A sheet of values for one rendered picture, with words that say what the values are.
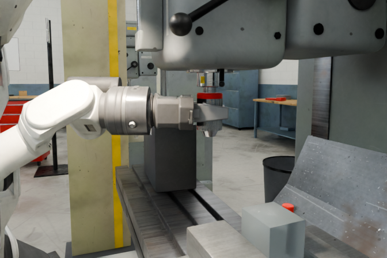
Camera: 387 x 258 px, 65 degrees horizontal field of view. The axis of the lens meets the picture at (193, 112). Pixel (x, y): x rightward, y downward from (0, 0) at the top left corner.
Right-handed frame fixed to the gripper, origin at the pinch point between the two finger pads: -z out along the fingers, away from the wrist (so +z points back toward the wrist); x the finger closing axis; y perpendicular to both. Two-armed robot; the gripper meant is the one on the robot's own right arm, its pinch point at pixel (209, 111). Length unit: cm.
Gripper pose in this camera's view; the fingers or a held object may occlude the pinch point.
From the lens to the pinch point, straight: 55.2
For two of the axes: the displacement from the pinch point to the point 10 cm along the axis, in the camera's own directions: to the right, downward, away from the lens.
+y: -0.1, 9.9, 1.1
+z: -10.0, -0.1, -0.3
